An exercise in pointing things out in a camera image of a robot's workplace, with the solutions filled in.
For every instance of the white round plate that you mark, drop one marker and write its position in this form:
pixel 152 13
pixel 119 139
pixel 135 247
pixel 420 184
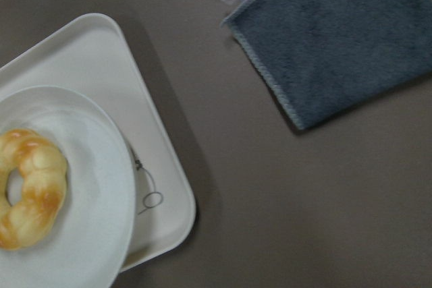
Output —
pixel 90 238

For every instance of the twisted glazed donut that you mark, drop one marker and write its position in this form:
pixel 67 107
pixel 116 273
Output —
pixel 43 169

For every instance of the cream rabbit tray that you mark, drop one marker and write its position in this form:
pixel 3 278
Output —
pixel 90 55

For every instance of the grey folded cloth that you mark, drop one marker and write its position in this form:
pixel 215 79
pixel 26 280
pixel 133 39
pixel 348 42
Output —
pixel 321 57

